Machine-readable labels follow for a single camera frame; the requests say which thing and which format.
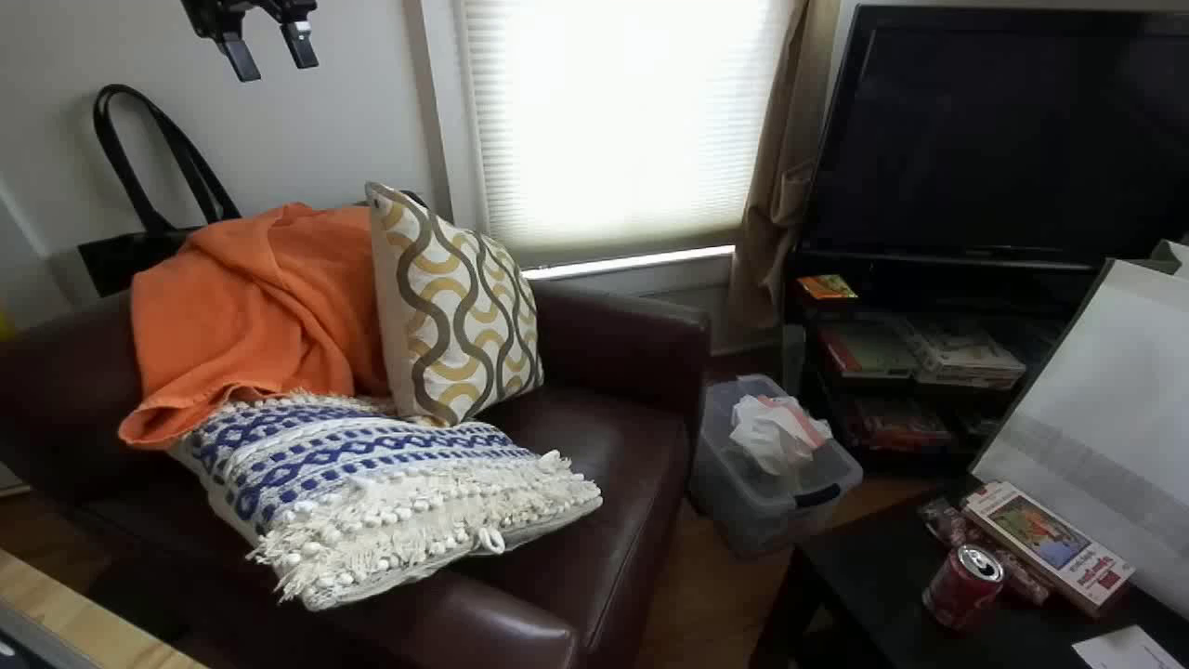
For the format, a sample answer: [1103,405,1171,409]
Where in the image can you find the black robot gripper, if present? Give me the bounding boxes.
[177,0,323,87]

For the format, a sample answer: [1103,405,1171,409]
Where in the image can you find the orange towel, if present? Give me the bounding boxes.
[116,202,395,454]

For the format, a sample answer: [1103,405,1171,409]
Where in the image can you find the pillow with brown curved stripes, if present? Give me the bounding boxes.
[360,179,548,430]

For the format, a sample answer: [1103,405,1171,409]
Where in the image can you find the blue and white fringed pillow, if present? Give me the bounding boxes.
[163,392,609,619]

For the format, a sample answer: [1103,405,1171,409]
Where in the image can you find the black tote bag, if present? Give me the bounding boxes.
[75,82,245,303]

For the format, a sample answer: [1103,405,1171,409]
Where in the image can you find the white window blind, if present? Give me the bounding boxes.
[448,0,796,257]

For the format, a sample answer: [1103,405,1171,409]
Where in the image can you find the dark brown leather armchair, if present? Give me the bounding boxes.
[0,280,715,669]

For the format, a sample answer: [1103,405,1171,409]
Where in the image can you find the beige curtain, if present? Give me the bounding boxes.
[720,0,847,336]

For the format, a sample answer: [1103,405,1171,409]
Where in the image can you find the small orange box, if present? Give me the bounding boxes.
[796,270,862,306]

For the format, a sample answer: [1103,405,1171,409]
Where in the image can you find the white crumpled cloth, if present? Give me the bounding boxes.
[725,392,837,480]

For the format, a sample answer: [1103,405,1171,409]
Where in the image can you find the clear plastic storage bin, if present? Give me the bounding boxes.
[684,371,864,562]

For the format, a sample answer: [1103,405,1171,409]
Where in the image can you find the stack of books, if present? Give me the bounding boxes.
[812,316,922,383]

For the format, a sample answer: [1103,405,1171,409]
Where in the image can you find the black tv stand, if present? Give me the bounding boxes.
[781,247,1118,480]

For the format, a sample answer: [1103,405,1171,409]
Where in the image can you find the red dvd stack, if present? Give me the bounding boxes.
[847,399,959,461]

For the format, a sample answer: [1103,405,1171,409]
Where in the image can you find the black flat screen television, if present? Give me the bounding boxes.
[800,3,1189,269]

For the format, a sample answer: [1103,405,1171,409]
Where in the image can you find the stack of magazines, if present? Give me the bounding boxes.
[906,325,1034,393]

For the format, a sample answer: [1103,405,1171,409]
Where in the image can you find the dark coffee table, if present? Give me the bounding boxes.
[748,498,1189,669]

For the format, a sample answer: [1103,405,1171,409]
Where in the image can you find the red soda can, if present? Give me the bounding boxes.
[922,544,1010,636]

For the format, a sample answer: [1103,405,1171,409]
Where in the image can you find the white paper bag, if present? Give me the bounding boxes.
[971,237,1189,625]

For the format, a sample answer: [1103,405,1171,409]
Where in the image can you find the white box with picture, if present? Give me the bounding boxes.
[959,480,1138,620]

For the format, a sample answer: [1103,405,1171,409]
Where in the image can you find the white paper sheet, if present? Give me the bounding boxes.
[1070,620,1189,669]

